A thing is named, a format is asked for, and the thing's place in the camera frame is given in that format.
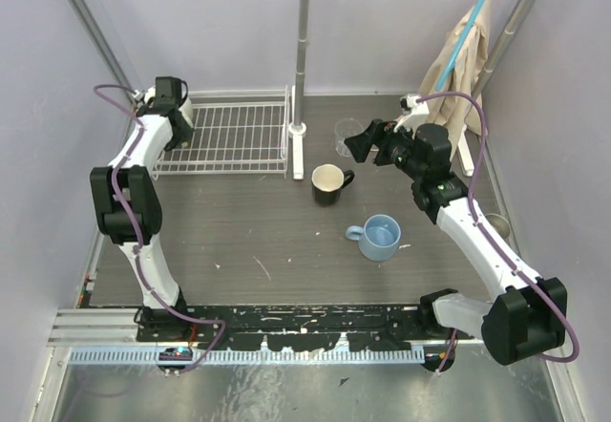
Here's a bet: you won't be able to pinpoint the clear plastic cup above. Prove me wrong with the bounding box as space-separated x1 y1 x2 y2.
334 118 364 158

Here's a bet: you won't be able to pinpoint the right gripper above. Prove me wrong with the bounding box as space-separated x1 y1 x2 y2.
345 118 426 182

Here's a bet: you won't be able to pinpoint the beige cloth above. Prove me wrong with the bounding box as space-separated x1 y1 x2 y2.
419 0 492 145

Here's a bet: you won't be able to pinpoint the white speckled mug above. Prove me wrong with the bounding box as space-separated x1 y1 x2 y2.
179 97 194 127

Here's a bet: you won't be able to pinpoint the steel cup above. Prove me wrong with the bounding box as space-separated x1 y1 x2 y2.
485 213 511 240

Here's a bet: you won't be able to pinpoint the blue clothes hanger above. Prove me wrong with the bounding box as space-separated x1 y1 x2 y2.
434 0 486 92

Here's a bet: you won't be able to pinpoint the metal clothes rack frame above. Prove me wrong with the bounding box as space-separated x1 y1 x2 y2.
287 0 537 180

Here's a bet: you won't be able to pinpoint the white wire dish rack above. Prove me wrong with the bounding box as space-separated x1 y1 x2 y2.
153 87 292 179

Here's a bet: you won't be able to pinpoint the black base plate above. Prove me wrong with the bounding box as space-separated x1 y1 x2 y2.
134 305 451 352

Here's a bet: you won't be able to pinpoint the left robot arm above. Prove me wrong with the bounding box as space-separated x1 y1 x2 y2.
90 76 194 342

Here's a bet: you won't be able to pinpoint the blue cable duct strip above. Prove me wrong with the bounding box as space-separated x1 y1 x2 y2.
67 346 425 367

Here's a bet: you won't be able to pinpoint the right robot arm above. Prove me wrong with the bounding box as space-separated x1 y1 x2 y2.
345 119 569 365

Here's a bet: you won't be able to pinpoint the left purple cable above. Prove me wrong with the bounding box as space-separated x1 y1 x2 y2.
92 83 228 375

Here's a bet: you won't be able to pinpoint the black mug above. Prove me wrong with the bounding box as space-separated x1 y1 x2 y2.
311 164 355 206

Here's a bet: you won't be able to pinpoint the blue mug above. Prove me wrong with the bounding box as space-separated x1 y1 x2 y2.
345 215 401 263

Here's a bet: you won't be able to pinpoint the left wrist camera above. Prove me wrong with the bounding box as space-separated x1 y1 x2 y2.
131 76 189 107

